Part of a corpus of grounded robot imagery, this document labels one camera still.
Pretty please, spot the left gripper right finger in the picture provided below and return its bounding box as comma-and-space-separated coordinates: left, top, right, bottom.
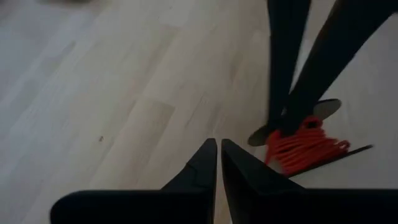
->
221, 139, 398, 224

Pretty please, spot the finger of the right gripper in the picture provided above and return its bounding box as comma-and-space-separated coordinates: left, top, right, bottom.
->
281, 0, 396, 138
267, 0, 312, 125

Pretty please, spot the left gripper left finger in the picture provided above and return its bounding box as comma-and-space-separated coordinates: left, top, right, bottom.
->
50, 138, 218, 224

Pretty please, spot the red cord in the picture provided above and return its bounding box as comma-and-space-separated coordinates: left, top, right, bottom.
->
264, 116, 351, 177

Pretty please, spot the black labelled cable spool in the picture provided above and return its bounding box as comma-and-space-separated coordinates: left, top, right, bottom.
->
247, 98, 374, 179

